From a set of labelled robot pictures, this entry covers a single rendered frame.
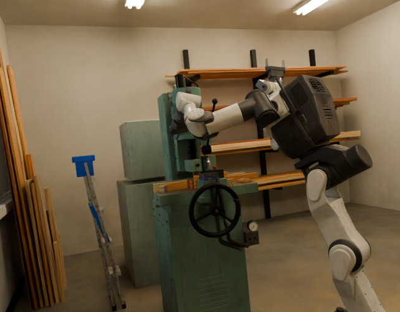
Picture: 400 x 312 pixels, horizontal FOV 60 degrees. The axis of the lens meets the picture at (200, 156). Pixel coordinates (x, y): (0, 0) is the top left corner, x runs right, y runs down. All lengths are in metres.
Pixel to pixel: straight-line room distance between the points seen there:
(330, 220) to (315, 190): 0.15
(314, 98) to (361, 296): 0.87
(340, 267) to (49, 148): 3.51
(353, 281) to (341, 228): 0.23
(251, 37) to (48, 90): 2.79
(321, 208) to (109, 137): 3.21
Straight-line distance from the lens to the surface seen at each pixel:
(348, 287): 1.71
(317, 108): 1.59
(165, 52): 4.70
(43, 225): 3.07
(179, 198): 1.96
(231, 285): 2.18
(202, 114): 1.52
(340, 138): 5.20
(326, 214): 1.66
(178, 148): 2.20
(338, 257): 1.65
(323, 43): 5.90
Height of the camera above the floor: 1.17
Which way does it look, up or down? 2 degrees down
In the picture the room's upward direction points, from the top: 6 degrees counter-clockwise
